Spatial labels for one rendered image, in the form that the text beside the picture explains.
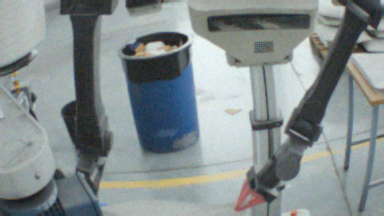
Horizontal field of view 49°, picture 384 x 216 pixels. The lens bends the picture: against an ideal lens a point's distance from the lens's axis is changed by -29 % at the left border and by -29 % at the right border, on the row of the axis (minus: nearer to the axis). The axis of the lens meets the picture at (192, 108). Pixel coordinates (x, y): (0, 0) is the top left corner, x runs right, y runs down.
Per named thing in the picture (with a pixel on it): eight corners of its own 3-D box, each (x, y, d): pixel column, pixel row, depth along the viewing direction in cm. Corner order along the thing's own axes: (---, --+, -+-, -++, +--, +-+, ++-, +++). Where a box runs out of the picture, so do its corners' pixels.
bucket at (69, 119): (101, 128, 390) (95, 95, 379) (98, 148, 363) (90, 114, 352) (70, 131, 391) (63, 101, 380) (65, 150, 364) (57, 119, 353)
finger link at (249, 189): (225, 211, 112) (254, 182, 109) (223, 194, 118) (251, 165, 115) (247, 220, 114) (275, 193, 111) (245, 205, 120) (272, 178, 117)
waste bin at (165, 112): (205, 115, 389) (192, 26, 361) (209, 153, 343) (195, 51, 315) (134, 123, 391) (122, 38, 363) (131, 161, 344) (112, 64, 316)
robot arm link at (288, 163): (323, 122, 108) (295, 104, 109) (325, 138, 97) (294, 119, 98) (299, 169, 112) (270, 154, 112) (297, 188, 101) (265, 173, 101)
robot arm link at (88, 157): (114, 127, 108) (79, 119, 108) (102, 152, 97) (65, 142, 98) (113, 176, 113) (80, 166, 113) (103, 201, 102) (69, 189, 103)
